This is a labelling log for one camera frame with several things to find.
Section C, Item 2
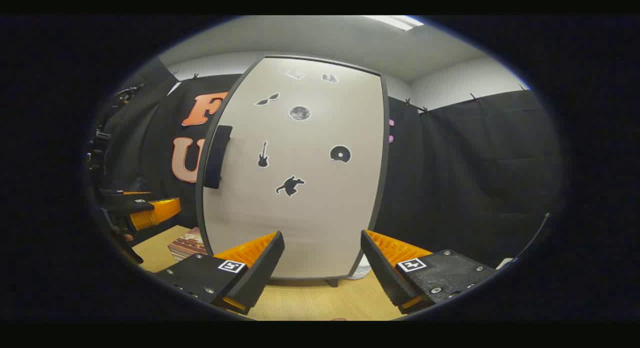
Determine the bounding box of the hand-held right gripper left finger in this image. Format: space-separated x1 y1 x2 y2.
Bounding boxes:
154 231 286 316

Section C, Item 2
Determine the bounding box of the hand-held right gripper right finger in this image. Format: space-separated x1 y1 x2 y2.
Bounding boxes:
360 230 497 316

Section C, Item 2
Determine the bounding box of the white cabinet door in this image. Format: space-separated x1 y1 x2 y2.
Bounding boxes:
196 54 391 280

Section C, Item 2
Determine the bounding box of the black door handle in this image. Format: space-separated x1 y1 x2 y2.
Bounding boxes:
203 125 234 190

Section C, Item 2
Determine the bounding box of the white patterned bag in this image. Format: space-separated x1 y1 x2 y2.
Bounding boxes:
346 256 373 280

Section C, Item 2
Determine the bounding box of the brown cover book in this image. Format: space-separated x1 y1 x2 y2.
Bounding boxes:
167 227 208 261

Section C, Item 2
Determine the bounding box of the black backdrop cloth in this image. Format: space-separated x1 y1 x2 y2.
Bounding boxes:
87 56 563 269

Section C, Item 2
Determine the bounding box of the ceiling light panel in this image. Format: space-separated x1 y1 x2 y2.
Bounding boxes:
362 15 425 31

